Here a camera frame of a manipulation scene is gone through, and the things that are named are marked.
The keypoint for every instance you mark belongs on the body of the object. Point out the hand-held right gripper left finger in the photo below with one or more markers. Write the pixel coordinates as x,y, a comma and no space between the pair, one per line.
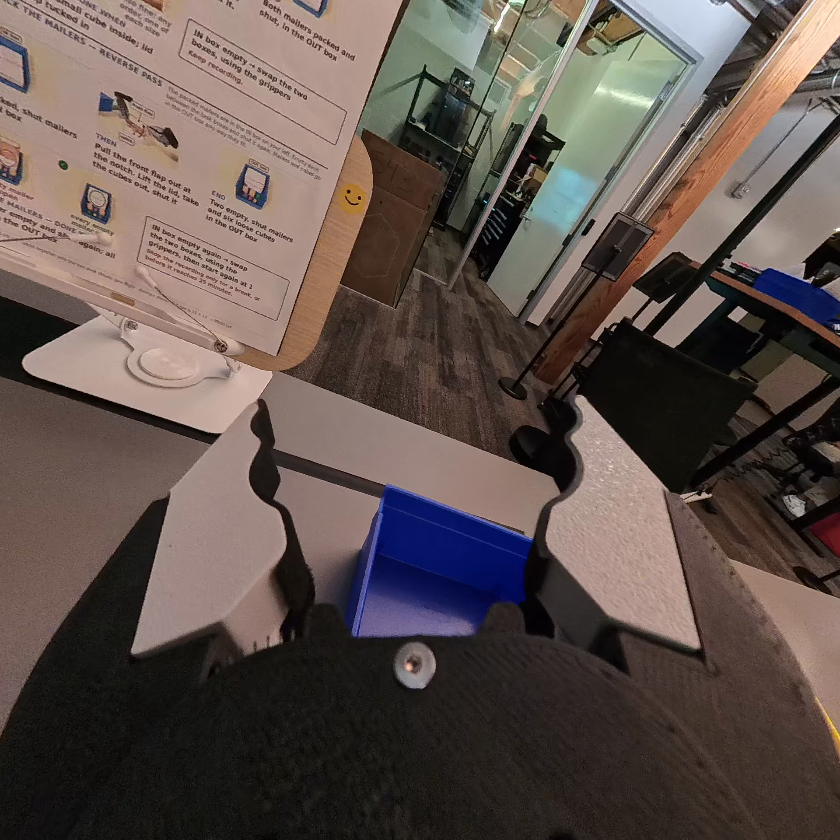
216,558

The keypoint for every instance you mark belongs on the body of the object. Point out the black round stand base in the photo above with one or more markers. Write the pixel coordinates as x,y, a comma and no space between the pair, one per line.
531,449

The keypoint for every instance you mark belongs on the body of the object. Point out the black floor sign stand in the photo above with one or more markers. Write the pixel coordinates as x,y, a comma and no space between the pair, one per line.
620,246

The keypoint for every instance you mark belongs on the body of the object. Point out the blue plastic bin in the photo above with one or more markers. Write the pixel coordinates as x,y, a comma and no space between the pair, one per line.
446,544
794,295

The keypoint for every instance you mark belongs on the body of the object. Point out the yellow smiley sticker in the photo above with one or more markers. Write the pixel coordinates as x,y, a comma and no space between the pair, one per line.
353,199

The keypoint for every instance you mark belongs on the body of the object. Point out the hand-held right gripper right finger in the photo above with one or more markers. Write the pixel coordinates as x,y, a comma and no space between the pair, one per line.
617,544

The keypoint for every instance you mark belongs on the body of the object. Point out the black metal shelf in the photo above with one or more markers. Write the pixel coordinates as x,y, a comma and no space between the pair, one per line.
456,105

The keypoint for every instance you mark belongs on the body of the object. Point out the large brown cardboard box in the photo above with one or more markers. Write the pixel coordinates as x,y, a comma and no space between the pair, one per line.
394,236

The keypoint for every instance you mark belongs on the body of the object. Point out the glass door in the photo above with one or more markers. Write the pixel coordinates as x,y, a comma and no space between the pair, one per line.
590,197

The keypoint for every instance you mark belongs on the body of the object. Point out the black fabric chair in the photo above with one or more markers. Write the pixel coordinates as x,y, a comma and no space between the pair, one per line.
663,400

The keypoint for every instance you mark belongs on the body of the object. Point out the white sheet stand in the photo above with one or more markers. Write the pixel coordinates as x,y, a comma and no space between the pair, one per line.
65,367

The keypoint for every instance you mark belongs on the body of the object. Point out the wooden post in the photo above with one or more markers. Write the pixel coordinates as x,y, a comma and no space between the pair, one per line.
689,170

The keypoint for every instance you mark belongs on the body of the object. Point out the wooden top table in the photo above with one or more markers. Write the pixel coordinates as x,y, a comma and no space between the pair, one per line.
797,341

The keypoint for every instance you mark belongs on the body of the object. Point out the printed instruction sheet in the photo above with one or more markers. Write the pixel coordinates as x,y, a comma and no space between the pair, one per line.
197,164

